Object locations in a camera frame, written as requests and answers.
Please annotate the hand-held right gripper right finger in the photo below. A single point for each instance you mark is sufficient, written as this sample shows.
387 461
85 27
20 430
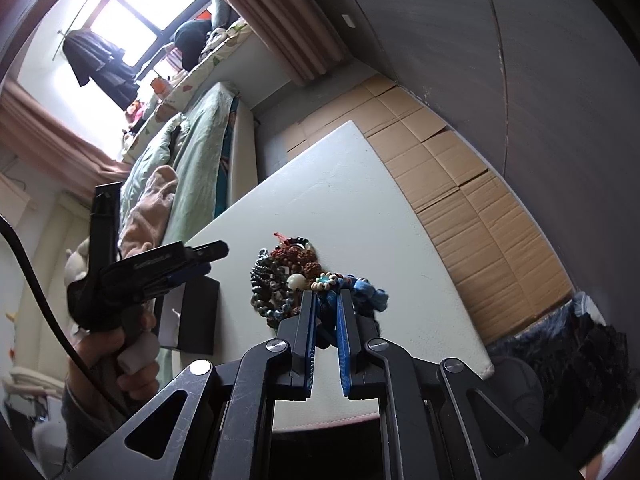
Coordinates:
345 350

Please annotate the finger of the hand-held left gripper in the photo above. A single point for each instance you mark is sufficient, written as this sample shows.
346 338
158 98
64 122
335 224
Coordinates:
207 251
187 273

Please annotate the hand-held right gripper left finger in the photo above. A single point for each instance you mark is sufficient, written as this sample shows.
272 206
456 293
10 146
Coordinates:
308 350

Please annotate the black jewelry box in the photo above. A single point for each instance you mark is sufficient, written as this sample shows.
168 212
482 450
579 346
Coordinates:
200 317

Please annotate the person's left forearm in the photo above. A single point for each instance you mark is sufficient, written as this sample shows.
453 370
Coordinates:
85 425

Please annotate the person's left hand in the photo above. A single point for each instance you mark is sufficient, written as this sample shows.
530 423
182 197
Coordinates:
100 360

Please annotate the beige plush toy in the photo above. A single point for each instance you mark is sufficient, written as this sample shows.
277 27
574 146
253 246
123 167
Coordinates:
77 265

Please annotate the pink fleece blanket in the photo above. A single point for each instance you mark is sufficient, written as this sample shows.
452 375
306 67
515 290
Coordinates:
150 210

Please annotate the cream padded headboard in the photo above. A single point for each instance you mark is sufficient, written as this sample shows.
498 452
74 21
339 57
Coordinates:
45 230

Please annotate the bed with green sheet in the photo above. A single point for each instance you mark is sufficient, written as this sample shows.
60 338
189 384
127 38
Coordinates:
205 160

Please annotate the light green quilt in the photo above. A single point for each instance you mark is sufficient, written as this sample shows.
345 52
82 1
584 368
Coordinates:
150 160

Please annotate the white low table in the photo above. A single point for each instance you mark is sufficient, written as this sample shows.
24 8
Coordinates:
350 200

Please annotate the pile of soft toys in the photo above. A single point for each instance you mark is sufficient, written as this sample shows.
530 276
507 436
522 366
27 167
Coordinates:
135 112

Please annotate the pink curtain beside bed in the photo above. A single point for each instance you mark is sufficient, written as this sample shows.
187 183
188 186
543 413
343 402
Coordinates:
50 130

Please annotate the orange small item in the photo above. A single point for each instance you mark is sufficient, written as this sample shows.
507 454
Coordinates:
159 86

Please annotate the printed window seat cushion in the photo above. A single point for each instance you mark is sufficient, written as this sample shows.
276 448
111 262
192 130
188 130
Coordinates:
200 72

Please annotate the flattened cardboard sheets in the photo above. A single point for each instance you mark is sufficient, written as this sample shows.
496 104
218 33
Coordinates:
450 175

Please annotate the black cloth bundle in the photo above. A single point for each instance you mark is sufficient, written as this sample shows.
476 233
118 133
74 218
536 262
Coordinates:
192 40

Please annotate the hanging dark clothing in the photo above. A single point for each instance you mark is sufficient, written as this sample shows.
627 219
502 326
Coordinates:
100 65

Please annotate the dark fuzzy cloth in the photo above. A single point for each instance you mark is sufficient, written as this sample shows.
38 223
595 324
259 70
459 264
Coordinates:
585 350

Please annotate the grey pillow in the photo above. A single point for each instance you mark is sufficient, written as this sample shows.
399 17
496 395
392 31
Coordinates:
220 10

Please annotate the window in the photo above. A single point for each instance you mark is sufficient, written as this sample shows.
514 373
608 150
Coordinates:
125 15

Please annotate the pink curtain beside wood wall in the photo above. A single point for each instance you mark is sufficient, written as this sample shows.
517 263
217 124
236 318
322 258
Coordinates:
280 20

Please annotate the wall switch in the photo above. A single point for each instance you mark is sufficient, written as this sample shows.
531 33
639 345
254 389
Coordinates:
348 20

